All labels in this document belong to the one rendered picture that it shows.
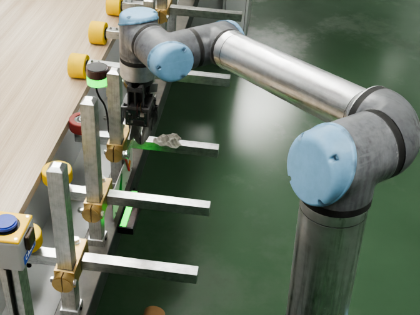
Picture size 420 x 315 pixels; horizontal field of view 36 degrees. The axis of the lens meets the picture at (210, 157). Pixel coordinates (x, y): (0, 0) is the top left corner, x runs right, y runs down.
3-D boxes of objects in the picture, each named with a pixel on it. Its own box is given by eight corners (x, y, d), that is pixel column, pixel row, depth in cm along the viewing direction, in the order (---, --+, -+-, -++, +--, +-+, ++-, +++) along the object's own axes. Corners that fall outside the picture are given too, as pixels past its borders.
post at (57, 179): (81, 312, 163) (67, 160, 134) (77, 323, 160) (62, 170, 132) (67, 310, 163) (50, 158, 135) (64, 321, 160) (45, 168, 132)
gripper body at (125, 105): (119, 126, 161) (118, 84, 154) (127, 108, 168) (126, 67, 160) (150, 130, 160) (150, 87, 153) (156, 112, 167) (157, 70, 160)
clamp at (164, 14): (173, 10, 254) (174, -2, 251) (167, 24, 244) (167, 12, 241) (157, 9, 255) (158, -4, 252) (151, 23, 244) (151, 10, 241)
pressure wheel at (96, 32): (106, 17, 228) (102, 37, 225) (109, 30, 235) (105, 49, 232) (89, 15, 228) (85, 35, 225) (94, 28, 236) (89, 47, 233)
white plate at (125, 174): (134, 167, 208) (133, 141, 202) (114, 220, 187) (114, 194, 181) (132, 166, 208) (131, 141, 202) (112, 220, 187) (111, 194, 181)
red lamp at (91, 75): (110, 70, 180) (110, 63, 179) (105, 80, 175) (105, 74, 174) (89, 68, 180) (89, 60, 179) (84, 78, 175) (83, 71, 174)
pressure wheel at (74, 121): (100, 142, 201) (99, 111, 195) (94, 157, 195) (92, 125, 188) (75, 139, 202) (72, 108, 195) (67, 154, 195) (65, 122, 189)
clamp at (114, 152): (132, 138, 200) (131, 124, 197) (122, 164, 189) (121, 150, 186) (114, 135, 201) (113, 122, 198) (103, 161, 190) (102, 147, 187)
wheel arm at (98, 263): (197, 277, 156) (199, 264, 154) (195, 287, 153) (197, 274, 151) (22, 254, 159) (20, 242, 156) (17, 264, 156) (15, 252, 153)
